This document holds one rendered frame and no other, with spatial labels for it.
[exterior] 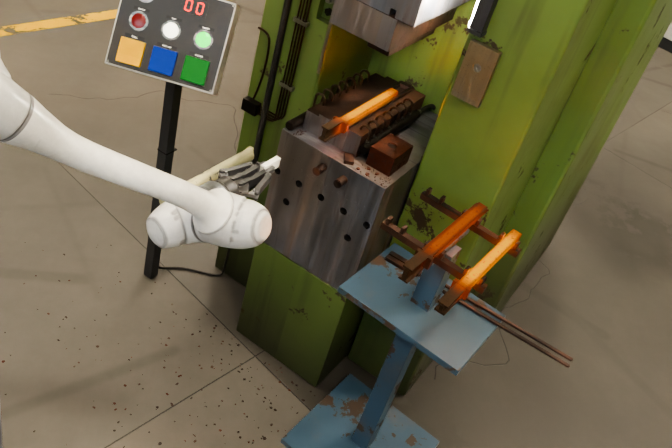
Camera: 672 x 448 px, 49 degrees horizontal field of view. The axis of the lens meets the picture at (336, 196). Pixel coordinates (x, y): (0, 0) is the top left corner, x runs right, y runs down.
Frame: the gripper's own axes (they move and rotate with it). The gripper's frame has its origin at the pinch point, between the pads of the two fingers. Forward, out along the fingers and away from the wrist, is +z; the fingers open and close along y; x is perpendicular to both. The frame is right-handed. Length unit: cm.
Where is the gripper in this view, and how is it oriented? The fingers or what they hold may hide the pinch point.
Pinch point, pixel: (269, 165)
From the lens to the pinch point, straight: 191.7
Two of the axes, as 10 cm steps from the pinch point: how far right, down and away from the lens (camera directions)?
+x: 2.4, -7.8, -5.8
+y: 8.1, 4.9, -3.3
